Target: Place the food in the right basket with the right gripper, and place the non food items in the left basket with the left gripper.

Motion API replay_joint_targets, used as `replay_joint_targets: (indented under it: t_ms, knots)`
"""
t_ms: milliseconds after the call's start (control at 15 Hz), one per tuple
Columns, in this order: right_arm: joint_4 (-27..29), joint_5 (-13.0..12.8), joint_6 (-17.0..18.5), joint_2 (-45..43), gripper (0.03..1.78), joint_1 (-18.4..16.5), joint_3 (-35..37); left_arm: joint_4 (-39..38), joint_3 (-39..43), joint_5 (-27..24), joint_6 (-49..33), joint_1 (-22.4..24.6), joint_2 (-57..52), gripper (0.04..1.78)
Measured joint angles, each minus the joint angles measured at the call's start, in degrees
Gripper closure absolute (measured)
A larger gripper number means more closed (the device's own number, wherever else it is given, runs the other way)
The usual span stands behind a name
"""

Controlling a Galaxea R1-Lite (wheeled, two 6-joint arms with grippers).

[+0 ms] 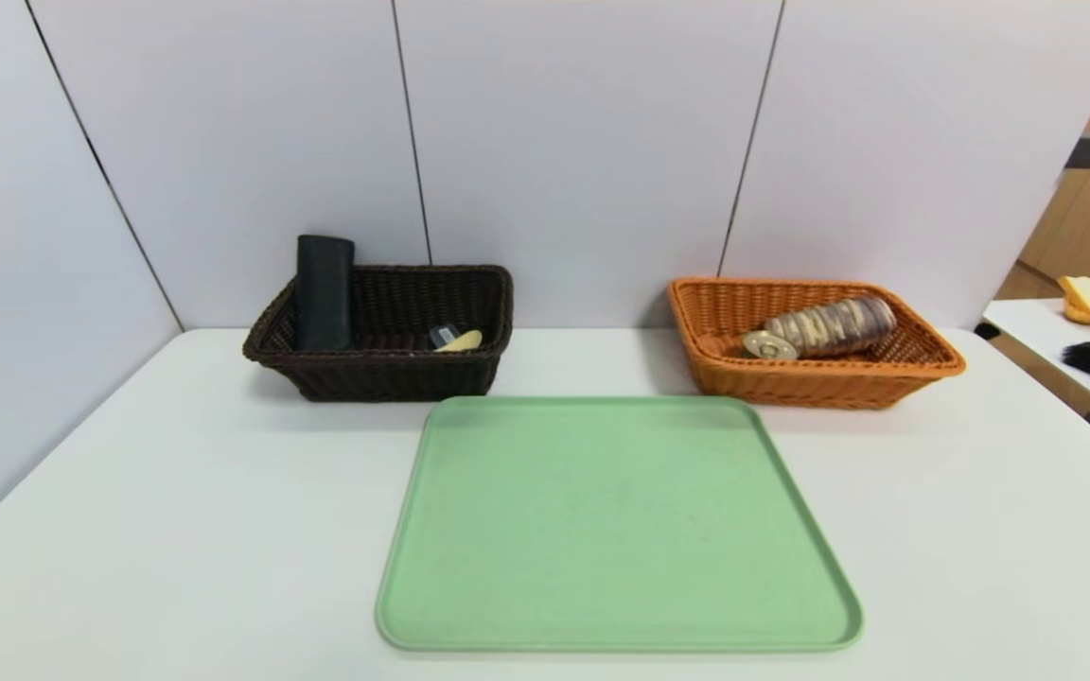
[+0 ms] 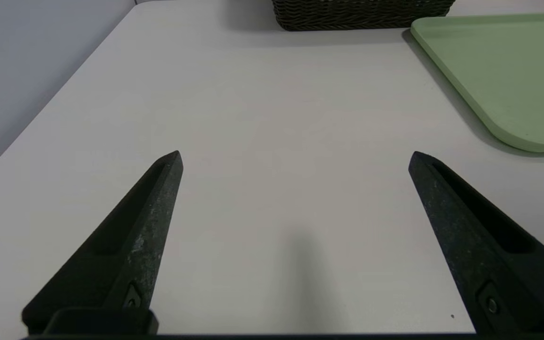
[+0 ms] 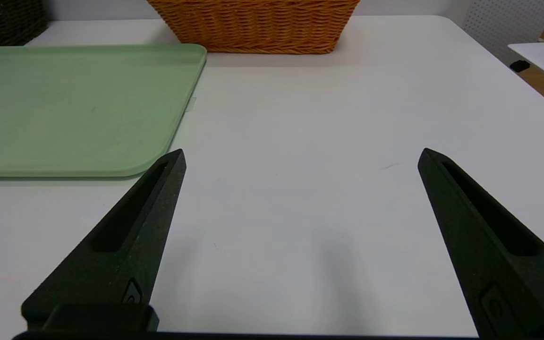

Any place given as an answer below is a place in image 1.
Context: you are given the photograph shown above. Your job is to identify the tin can with gold lid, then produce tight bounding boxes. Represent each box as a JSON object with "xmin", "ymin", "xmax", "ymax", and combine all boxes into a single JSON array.
[{"xmin": 742, "ymin": 331, "xmax": 800, "ymax": 362}]

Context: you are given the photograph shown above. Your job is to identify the black glasses case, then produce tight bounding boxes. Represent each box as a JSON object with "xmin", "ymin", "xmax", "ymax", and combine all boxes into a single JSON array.
[{"xmin": 294, "ymin": 235, "xmax": 357, "ymax": 353}]

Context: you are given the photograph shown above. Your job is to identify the brown striped bread roll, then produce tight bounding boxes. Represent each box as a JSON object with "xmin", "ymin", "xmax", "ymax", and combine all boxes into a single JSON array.
[{"xmin": 763, "ymin": 295, "xmax": 898, "ymax": 360}]

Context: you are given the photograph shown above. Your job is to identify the dark brown wicker basket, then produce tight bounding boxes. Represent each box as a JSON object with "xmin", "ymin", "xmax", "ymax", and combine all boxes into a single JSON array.
[{"xmin": 242, "ymin": 264, "xmax": 516, "ymax": 402}]

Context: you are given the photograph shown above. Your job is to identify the orange wicker basket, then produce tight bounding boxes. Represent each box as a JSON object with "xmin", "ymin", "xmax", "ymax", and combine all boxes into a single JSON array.
[{"xmin": 666, "ymin": 276, "xmax": 968, "ymax": 410}]

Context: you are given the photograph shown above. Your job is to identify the light green plastic tray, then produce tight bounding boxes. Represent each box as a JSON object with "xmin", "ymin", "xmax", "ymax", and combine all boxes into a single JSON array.
[{"xmin": 375, "ymin": 395, "xmax": 865, "ymax": 654}]

